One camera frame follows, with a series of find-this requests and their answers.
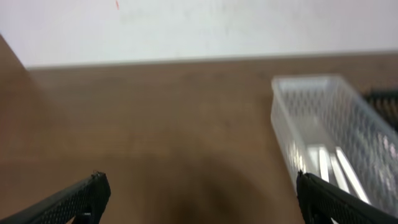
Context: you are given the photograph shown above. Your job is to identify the white plastic spoon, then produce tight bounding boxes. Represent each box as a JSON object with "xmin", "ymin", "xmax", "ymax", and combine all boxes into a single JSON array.
[
  {"xmin": 318, "ymin": 147, "xmax": 329, "ymax": 182},
  {"xmin": 336, "ymin": 147, "xmax": 371, "ymax": 204},
  {"xmin": 330, "ymin": 154, "xmax": 350, "ymax": 193}
]

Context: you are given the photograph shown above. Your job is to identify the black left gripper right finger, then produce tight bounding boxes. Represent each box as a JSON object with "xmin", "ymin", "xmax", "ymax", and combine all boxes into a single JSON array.
[{"xmin": 296, "ymin": 171, "xmax": 397, "ymax": 224}]

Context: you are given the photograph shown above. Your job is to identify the clear perforated plastic basket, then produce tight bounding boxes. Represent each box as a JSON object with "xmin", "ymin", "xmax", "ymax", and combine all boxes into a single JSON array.
[{"xmin": 271, "ymin": 77, "xmax": 397, "ymax": 216}]

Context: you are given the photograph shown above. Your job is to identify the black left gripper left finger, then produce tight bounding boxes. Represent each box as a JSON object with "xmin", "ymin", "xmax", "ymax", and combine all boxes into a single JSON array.
[{"xmin": 1, "ymin": 172, "xmax": 111, "ymax": 224}]

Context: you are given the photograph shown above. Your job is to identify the dark green plastic basket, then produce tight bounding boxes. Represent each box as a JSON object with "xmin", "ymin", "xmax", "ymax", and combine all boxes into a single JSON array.
[{"xmin": 363, "ymin": 89, "xmax": 397, "ymax": 132}]

